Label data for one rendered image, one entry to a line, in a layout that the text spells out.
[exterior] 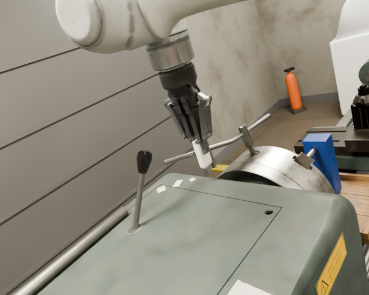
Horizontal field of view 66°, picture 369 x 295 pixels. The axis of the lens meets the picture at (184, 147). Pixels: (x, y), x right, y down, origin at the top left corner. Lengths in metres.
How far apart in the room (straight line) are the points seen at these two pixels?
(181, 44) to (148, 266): 0.40
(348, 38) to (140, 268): 3.44
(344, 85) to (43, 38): 3.14
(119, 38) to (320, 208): 0.39
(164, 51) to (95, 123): 2.03
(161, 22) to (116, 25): 0.06
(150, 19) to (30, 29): 2.14
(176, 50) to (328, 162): 0.71
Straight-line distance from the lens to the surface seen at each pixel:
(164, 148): 2.96
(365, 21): 3.68
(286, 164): 0.73
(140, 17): 0.39
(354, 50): 3.71
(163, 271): 0.50
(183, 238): 0.54
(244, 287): 0.42
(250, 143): 0.75
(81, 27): 0.38
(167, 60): 0.55
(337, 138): 1.37
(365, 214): 1.08
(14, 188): 2.35
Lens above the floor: 1.57
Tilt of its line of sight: 20 degrees down
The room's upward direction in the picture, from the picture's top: 22 degrees counter-clockwise
